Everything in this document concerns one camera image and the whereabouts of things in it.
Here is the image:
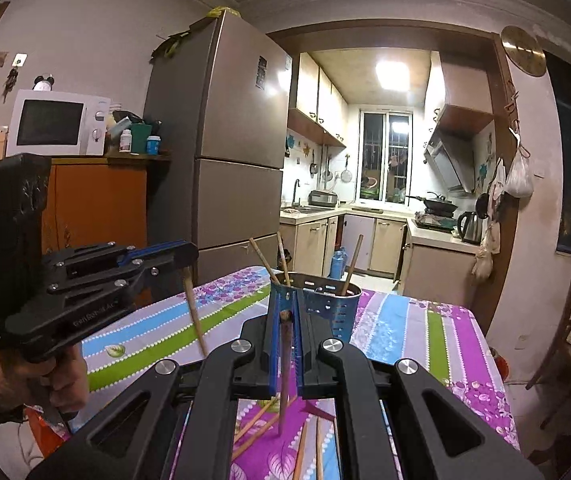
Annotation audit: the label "person's left hand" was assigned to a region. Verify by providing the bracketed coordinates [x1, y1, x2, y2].
[0, 346, 89, 412]

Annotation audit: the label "kitchen wall cabinets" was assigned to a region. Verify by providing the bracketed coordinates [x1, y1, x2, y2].
[288, 52, 349, 148]

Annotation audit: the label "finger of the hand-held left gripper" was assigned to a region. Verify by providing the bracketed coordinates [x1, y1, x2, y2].
[46, 259, 198, 309]
[42, 240, 200, 274]

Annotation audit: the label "round gold wall plate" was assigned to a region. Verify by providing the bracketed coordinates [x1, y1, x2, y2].
[500, 25, 546, 78]

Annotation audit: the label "gas stove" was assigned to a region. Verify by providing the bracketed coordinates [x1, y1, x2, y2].
[413, 215, 459, 233]

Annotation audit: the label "beige sink base cabinets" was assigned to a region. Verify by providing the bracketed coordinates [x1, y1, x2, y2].
[280, 212, 346, 276]

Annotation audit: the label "square ceiling light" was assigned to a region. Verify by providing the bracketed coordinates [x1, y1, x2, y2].
[375, 60, 411, 92]

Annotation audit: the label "white plastic bag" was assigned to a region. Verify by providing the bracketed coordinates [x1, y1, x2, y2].
[505, 132, 535, 198]

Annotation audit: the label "striped floral tablecloth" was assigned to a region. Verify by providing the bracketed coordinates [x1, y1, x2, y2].
[81, 265, 521, 480]

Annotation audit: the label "orange wooden cabinet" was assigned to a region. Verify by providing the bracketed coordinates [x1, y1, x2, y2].
[0, 152, 173, 311]

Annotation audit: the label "green plastic container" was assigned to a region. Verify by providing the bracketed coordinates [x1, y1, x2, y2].
[130, 122, 153, 155]

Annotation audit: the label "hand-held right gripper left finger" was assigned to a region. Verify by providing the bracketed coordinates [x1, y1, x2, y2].
[28, 309, 283, 480]

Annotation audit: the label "white microwave oven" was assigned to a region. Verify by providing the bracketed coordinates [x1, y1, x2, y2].
[5, 90, 112, 158]

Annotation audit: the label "metal range hood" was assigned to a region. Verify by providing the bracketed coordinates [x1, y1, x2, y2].
[423, 105, 496, 198]

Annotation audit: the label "beige hanging bag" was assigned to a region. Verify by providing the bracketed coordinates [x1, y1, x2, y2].
[471, 220, 501, 278]

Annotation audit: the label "beige window base cabinets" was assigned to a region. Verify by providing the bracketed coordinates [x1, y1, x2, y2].
[343, 212, 409, 276]

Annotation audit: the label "perforated metal utensil holder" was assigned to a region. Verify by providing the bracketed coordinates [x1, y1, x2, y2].
[268, 271, 362, 348]

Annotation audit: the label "red plastic bag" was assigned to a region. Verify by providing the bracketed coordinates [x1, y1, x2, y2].
[30, 405, 73, 453]

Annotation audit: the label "grey tall refrigerator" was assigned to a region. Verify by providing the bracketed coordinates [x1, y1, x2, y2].
[142, 10, 293, 286]

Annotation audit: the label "beige stove base cabinet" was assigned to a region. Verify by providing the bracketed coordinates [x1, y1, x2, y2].
[400, 230, 481, 306]

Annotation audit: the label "black wok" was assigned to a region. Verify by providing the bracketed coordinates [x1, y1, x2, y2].
[405, 192, 461, 216]

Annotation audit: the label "brown wooden chopstick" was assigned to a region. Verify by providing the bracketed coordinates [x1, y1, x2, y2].
[342, 234, 365, 294]
[278, 310, 293, 437]
[249, 237, 281, 284]
[232, 396, 300, 462]
[315, 416, 325, 480]
[293, 421, 310, 480]
[276, 231, 292, 289]
[234, 397, 278, 445]
[182, 266, 209, 359]

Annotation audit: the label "dark green cloth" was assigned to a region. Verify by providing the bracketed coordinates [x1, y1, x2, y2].
[150, 30, 191, 63]

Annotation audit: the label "steel electric kettle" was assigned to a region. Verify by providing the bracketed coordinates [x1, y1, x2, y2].
[458, 210, 489, 246]

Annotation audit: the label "barred kitchen window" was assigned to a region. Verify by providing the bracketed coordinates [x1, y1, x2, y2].
[358, 107, 411, 203]

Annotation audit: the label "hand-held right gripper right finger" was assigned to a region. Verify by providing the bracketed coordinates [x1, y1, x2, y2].
[297, 310, 546, 480]

